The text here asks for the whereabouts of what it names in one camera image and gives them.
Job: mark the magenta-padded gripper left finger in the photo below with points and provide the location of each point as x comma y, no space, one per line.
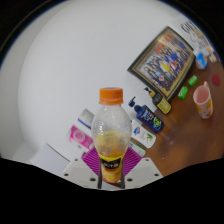
85,168

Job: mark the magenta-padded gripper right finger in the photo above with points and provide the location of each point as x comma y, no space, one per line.
140,168

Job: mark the orange-capped juice bottle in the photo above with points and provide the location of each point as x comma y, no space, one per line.
111,133

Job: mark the pink white tall box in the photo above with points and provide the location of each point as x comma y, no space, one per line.
80,136

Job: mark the white shampoo bottle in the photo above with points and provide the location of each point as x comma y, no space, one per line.
145,135

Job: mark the white refrigerator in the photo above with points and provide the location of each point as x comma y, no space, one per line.
50,158

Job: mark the dark blue pump bottle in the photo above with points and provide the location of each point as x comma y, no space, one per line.
150,118

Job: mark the dark yellow-labelled pump bottle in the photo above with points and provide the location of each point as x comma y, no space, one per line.
162,104

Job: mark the pink patterned mug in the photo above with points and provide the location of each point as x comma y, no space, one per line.
203,100

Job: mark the framed group photo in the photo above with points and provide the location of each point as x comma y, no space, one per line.
163,63

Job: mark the flat round red coaster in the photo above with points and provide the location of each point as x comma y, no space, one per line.
216,80

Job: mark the blue tissue pack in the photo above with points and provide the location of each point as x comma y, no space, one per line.
201,60

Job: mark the white paper gift bag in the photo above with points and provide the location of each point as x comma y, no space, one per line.
196,35

